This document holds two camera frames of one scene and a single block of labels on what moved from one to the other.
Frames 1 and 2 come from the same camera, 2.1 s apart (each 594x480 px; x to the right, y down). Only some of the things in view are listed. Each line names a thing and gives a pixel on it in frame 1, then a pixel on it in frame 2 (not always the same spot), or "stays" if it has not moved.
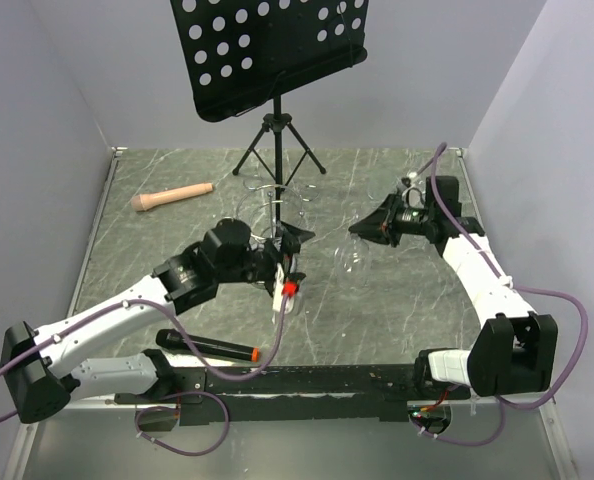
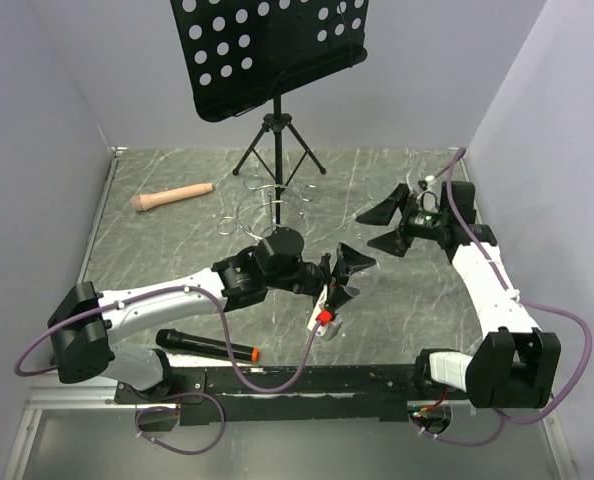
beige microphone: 142,202 stays
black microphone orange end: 173,340 stays
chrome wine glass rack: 265,204 stays
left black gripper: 291,240 to 349,261
